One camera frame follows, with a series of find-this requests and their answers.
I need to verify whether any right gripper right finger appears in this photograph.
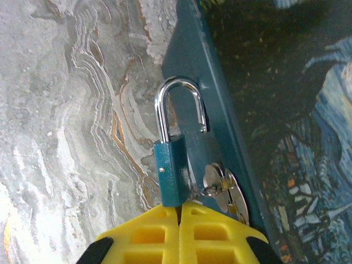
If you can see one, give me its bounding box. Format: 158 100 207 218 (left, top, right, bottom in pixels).
178 202 284 264

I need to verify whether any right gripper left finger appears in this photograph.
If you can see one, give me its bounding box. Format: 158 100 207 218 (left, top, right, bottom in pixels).
75 205 182 264

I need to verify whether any teal padlock with steel shackle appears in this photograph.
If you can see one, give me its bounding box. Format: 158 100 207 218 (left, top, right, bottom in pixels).
153 76 209 208

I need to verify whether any silver key cloverleaf head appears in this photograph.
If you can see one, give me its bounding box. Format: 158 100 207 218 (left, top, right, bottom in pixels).
202 162 230 214

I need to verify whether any starry night painted box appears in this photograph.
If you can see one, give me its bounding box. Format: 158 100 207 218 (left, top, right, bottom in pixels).
161 0 352 264

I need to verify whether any small steel key ring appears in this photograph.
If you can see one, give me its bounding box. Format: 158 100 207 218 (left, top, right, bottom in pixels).
201 183 221 197

